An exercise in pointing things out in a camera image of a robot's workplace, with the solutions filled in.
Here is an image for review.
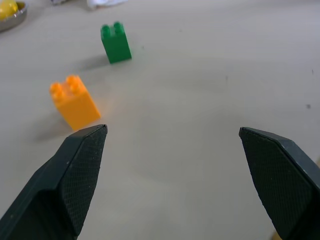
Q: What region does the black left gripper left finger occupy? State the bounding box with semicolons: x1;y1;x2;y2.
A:
0;124;109;240

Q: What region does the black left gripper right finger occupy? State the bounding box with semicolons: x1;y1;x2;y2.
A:
238;126;320;240

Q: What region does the orange toy brick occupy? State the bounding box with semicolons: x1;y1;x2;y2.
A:
49;74;102;131

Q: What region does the green toy brick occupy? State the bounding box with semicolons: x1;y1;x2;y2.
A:
100;21;133;65

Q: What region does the silver metal bowl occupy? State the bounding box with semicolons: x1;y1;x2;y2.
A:
0;1;28;33

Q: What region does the yellow round fruit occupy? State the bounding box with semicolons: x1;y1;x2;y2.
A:
0;0;19;21

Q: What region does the white crumpled cloth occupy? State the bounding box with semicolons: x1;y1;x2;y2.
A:
86;0;126;11

